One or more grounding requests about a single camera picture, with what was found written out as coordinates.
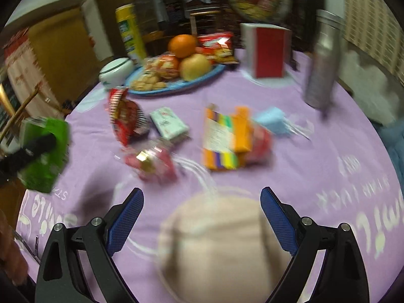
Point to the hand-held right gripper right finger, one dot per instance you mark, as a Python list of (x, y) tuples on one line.
[(279, 224)]

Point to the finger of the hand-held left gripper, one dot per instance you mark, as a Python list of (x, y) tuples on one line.
[(41, 144)]

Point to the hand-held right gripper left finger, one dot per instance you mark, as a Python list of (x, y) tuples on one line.
[(124, 224)]

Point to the green tea carton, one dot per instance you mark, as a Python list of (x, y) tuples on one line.
[(53, 170)]

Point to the blue face mask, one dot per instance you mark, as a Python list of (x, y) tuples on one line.
[(268, 121)]

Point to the person's left hand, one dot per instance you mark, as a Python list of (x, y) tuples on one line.
[(11, 252)]

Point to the wooden chair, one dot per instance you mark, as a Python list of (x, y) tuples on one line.
[(25, 106)]

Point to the purple printed tablecloth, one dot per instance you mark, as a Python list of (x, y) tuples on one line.
[(284, 180)]

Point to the red clear candy wrapper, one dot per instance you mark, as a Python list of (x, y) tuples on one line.
[(157, 164)]

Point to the white and red curtain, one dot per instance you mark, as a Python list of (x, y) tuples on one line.
[(22, 69)]

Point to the red plastic packet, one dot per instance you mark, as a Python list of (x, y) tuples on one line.
[(262, 142)]

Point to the red chocolate snack packet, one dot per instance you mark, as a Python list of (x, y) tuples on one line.
[(126, 116)]

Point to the orange wooden door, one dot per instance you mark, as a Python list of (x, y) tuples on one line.
[(63, 53)]

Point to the white lidded jar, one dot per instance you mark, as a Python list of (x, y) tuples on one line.
[(115, 71)]

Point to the colourful striped box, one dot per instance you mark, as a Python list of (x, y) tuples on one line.
[(221, 135)]

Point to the small white tissue pack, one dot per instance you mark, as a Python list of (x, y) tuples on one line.
[(169, 122)]

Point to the pile of cookies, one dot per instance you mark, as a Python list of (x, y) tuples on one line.
[(146, 83)]

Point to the tall wooden cabinet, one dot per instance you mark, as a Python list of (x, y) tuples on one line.
[(101, 22)]

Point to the yellow canister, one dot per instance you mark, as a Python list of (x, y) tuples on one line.
[(131, 34)]

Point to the wrapped orange pastry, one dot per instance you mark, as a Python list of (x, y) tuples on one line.
[(165, 67)]

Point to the steel bottle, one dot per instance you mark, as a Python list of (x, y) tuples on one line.
[(322, 69)]

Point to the blue oval plate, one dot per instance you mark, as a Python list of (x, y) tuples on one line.
[(202, 80)]

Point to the yellow apple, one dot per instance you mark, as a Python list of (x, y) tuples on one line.
[(195, 68)]

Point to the red and white tissue box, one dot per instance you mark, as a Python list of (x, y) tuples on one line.
[(268, 52)]

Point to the orange fruit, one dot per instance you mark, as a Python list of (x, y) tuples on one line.
[(183, 45)]

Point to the red biscuit packet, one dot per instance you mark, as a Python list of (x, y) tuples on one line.
[(217, 49)]

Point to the round decorative table screen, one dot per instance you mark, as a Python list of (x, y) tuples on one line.
[(255, 0)]

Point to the checked curtain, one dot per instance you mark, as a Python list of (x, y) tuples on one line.
[(372, 15)]

